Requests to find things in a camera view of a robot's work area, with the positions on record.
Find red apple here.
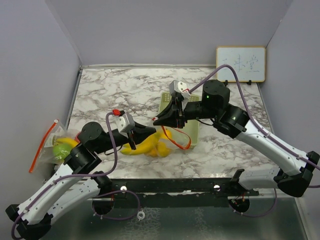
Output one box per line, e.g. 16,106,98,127
74,136,80,143

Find clear zip bag red zipper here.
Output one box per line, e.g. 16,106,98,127
28,119,80,174

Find yellow mango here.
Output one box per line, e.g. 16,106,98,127
156,142,172,158

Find green plastic basket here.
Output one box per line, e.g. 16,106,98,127
158,92,200,151

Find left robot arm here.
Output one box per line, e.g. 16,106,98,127
5,121,156,240

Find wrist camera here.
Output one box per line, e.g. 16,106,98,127
112,109,135,136
169,80,191,102

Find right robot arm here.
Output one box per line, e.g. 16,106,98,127
153,79,320,198

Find green lime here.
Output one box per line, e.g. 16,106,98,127
52,143,72,161

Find small yellow bananas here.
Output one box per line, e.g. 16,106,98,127
120,133,160,156

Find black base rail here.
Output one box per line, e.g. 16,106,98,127
112,177,259,209

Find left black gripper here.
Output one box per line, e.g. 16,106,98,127
94,121,157,155

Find small whiteboard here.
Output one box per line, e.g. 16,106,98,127
216,46,266,83

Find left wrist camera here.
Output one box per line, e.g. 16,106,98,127
112,109,135,136

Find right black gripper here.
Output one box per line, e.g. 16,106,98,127
153,96,218,130

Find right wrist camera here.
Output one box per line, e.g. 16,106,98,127
169,80,191,102

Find yellow banana bunch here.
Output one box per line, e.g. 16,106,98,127
55,137,79,148

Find orange bell pepper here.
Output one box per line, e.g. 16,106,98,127
159,128,172,140

